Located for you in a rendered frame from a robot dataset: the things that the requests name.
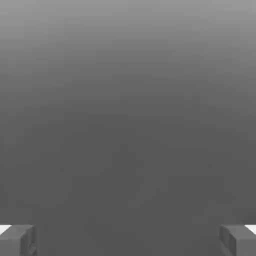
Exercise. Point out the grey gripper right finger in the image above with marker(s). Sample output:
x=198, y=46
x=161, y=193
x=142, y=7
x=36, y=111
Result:
x=241, y=241

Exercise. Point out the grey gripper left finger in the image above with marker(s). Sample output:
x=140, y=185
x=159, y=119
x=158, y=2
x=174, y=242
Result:
x=16, y=241

